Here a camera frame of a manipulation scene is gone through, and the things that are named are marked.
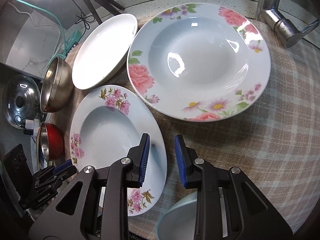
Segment large floral soup plate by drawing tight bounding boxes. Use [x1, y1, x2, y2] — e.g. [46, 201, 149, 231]
[69, 85, 167, 217]

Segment large steel mixing bowl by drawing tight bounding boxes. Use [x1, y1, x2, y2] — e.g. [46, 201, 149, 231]
[40, 56, 74, 113]

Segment white plate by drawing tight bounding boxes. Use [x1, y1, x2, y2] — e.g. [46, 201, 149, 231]
[72, 14, 138, 90]

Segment small floral soup plate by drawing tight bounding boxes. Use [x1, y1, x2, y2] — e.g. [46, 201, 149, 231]
[127, 3, 271, 122]

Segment chrome kitchen faucet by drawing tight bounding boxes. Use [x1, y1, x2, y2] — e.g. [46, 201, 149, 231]
[255, 0, 319, 48]

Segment small steel red bowl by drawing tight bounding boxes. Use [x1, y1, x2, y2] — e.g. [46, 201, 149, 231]
[37, 122, 65, 162]

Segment light blue ceramic bowl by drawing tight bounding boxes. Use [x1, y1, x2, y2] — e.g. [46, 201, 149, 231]
[156, 192, 197, 240]

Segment white power plug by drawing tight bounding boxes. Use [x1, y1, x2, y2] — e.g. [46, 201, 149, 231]
[23, 119, 40, 136]

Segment checked table cloth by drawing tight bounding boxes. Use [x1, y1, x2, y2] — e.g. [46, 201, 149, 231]
[49, 17, 320, 238]

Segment teal cable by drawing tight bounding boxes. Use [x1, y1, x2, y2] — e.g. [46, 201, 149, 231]
[11, 0, 82, 66]

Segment white cable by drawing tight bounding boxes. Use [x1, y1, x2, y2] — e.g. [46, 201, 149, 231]
[8, 2, 63, 53]

